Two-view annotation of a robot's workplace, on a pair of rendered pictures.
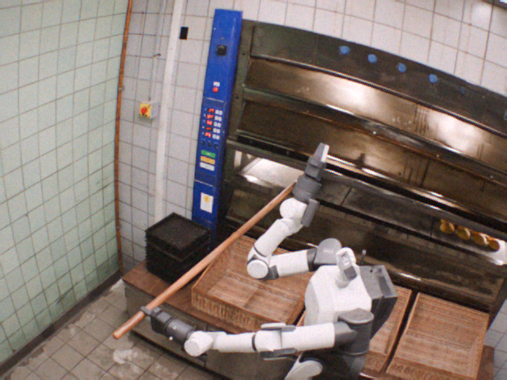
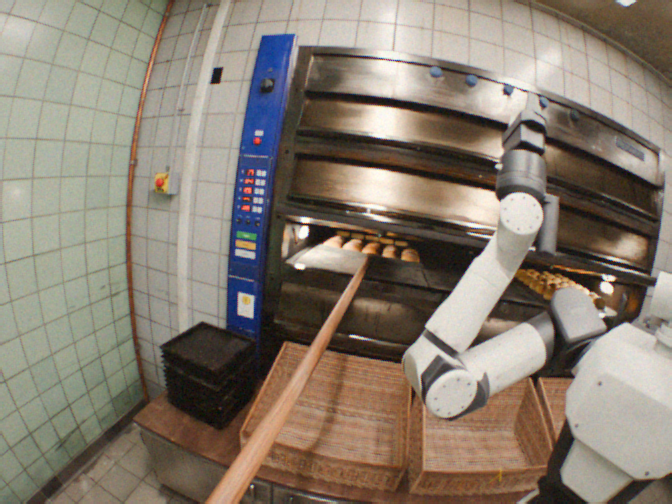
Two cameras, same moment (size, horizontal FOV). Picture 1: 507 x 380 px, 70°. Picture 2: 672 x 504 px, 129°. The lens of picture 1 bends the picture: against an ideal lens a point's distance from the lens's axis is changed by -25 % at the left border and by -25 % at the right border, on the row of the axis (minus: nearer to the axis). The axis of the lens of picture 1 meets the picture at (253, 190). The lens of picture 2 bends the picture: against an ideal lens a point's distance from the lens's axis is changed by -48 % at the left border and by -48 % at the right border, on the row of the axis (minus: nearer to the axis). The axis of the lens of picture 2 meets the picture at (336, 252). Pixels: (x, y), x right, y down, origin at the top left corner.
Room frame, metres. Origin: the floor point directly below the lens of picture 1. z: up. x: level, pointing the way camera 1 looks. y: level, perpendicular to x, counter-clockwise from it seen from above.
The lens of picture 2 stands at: (1.16, 0.20, 1.51)
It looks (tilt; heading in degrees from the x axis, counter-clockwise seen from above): 12 degrees down; 346
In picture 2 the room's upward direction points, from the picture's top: 8 degrees clockwise
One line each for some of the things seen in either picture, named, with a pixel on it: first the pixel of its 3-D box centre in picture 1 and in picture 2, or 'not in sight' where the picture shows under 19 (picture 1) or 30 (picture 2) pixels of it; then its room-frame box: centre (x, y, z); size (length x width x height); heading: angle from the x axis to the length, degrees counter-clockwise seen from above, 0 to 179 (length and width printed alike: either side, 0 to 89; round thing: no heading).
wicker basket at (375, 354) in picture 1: (354, 319); (482, 431); (1.78, -0.64, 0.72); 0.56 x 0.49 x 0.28; 69
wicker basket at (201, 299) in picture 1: (257, 286); (333, 413); (2.01, -0.09, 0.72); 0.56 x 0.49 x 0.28; 68
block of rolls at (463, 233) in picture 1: (471, 217); (555, 284); (2.23, -1.42, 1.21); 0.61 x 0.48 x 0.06; 158
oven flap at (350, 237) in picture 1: (377, 250); (485, 336); (2.04, -0.72, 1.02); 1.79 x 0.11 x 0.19; 68
